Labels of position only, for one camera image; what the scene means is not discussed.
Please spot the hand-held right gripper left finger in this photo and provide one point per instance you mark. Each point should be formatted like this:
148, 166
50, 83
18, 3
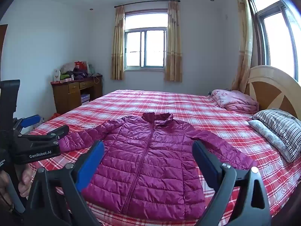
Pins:
90, 164

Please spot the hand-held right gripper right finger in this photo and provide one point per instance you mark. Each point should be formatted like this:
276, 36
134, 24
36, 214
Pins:
205, 163

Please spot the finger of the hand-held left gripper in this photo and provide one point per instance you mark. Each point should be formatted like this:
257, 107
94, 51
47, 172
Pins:
56, 133
29, 120

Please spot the magenta puffer jacket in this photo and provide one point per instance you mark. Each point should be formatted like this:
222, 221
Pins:
150, 164

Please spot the dark purple clothes pile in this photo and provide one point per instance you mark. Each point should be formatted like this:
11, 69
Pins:
77, 74

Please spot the person's left hand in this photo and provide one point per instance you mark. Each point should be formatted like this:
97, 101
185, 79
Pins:
25, 179

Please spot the red cloth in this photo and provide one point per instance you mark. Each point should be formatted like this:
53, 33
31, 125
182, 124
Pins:
54, 116

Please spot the brown wooden desk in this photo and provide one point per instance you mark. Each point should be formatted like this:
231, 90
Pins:
63, 98

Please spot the white carton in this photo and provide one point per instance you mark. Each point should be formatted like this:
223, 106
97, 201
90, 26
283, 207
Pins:
57, 74

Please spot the green packet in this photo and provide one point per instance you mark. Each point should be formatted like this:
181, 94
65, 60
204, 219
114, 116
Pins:
65, 76

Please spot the red plaid bed sheet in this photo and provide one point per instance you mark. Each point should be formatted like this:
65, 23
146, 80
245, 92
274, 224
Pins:
188, 108

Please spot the white plastic bag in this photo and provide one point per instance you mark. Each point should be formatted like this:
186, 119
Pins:
68, 67

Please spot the grey floral pillow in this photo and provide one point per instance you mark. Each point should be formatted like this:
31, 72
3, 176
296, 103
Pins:
265, 131

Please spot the pink floral quilt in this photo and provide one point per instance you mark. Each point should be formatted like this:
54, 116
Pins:
235, 101

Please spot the red gift bag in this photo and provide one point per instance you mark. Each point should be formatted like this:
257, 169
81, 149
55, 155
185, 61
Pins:
80, 66

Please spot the striped pillow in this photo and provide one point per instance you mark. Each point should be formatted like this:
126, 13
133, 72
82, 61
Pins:
279, 124

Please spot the brown wooden door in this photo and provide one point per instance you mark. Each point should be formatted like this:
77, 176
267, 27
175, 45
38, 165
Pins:
3, 40

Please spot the wooden headboard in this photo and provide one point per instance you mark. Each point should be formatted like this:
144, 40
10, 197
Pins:
265, 75

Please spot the small sliding window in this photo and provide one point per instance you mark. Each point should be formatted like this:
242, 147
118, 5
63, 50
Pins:
145, 49

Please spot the long yellow patterned curtain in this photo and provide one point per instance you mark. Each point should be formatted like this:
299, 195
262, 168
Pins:
244, 40

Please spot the large window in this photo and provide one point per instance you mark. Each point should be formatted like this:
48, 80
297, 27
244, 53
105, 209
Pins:
277, 40

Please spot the black curtain rod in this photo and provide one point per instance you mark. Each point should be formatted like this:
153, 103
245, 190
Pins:
145, 2

